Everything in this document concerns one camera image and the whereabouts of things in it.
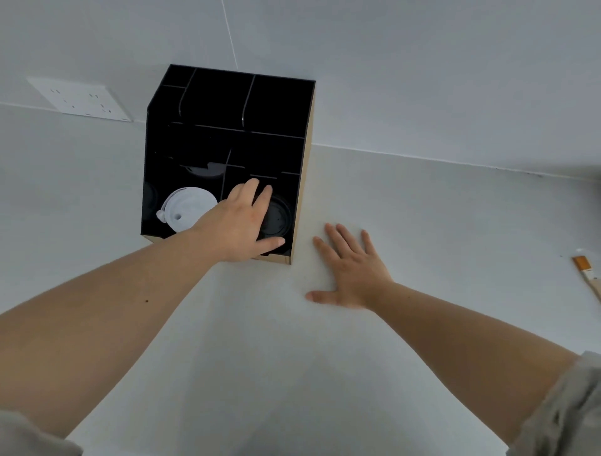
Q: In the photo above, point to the grey right sleeve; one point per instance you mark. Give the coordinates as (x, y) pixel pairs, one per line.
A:
(563, 413)

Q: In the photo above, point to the person's right thumb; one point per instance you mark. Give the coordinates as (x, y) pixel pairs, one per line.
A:
(321, 297)

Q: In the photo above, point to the person's left thumb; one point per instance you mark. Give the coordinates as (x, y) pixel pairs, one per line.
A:
(271, 244)

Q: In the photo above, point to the person's left hand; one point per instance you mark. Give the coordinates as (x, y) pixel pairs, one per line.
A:
(230, 230)

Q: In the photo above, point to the person's right forearm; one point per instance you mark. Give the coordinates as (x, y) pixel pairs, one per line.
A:
(469, 357)

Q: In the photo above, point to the black compartment organizer box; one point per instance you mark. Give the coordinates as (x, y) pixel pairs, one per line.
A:
(206, 108)

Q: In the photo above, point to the white cup lid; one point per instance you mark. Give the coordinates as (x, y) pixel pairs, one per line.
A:
(188, 206)

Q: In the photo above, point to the person's right little finger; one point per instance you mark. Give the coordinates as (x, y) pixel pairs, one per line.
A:
(369, 243)

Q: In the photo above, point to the person's left forearm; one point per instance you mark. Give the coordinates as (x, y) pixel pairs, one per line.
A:
(108, 319)

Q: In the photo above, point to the white wall socket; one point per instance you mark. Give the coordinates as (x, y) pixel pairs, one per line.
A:
(80, 99)

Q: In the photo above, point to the grey sleeve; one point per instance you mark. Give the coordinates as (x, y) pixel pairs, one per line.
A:
(563, 413)
(28, 437)

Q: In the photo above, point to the person's right middle finger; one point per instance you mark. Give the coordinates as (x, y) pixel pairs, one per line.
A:
(337, 242)

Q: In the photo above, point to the black cup lid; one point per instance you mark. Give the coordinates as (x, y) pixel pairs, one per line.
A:
(279, 218)

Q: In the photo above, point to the grey left sleeve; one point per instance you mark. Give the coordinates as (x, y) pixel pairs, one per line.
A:
(28, 437)

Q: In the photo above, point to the person's left middle finger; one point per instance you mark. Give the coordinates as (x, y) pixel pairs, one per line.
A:
(245, 189)

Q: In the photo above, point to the person's right hand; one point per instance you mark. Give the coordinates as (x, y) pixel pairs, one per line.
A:
(357, 277)

